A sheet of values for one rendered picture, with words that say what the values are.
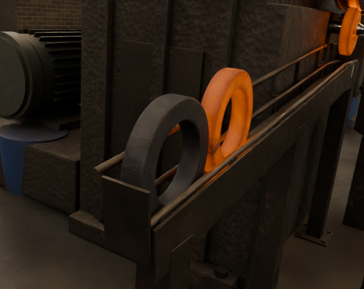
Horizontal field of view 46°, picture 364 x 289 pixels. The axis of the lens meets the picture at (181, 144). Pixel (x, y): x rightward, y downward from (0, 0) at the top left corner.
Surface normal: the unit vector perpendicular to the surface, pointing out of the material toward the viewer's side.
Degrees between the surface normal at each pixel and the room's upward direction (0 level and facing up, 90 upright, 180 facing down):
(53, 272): 0
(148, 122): 44
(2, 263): 0
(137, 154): 69
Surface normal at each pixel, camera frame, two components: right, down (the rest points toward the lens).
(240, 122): -0.44, 0.03
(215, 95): -0.33, -0.39
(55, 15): 0.85, 0.23
